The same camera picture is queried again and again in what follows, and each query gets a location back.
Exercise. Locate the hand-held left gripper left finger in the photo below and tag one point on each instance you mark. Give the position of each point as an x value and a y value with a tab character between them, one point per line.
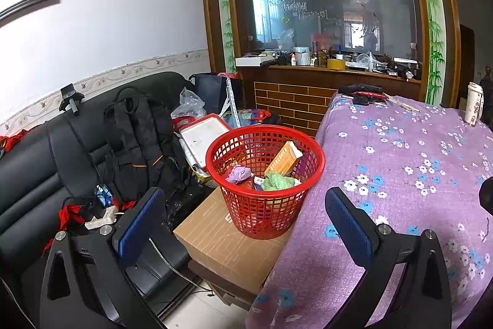
140	221

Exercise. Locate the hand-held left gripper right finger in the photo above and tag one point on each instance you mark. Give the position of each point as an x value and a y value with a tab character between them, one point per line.
348	225

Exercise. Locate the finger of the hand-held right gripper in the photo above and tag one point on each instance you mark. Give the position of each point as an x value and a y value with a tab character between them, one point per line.
487	196

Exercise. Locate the red plastic mesh basket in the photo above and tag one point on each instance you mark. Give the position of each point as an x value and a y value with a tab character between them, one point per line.
265	195

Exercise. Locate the white power strip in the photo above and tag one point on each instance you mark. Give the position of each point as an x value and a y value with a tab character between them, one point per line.
101	219

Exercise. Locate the small blue and white item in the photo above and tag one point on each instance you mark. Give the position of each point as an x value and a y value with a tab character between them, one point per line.
103	195

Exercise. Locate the purple floral tablecloth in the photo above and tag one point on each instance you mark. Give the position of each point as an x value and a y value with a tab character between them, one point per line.
393	167

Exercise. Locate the black backpack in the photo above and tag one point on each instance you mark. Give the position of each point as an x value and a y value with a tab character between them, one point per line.
134	144

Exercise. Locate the green crumpled cloth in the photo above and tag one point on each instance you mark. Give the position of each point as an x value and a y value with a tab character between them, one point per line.
275	180

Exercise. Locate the brown cardboard box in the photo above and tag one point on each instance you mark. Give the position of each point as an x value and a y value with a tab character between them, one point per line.
231	240

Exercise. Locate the orange and white box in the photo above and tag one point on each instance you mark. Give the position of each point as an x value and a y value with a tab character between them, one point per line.
283	159

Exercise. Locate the white tumbler cup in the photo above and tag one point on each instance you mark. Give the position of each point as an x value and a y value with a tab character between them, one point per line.
473	103

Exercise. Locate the white barcode packet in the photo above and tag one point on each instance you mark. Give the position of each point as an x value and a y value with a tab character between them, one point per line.
259	180

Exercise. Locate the white tray with red rim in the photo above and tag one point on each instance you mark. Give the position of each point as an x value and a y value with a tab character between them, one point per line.
204	134

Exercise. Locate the purple crumpled paper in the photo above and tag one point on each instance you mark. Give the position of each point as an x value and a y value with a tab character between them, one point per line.
238	175

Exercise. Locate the black leather sofa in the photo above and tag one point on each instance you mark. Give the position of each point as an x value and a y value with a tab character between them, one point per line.
34	175

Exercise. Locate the pale wooden stick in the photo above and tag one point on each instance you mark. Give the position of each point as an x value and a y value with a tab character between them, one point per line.
400	102

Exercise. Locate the clear plastic bag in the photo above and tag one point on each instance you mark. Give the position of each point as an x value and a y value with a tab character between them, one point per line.
188	101

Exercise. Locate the black and red pouch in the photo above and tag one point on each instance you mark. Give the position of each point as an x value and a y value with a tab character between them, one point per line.
362	94

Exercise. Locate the wooden counter with brick pattern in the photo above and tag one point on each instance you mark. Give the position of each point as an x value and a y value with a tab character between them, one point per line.
292	97

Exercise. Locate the red and blue package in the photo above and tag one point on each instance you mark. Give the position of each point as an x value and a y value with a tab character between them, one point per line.
252	117

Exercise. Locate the dark navy paper bag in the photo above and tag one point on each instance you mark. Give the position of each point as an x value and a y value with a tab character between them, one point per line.
212	90

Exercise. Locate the white measuring strip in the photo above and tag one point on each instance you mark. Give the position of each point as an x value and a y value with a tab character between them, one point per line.
231	99

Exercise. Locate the red cloth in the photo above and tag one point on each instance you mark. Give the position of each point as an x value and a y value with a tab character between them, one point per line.
9	142

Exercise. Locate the yellow tape roll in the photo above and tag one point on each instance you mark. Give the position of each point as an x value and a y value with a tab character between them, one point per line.
336	64

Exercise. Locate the white jar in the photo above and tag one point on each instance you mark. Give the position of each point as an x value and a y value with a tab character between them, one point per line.
302	57

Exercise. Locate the flat white box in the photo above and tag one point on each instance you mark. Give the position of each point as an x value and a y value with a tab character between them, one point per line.
250	61

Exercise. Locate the black clamp mount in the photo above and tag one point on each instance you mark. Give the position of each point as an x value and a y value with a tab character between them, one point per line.
69	99

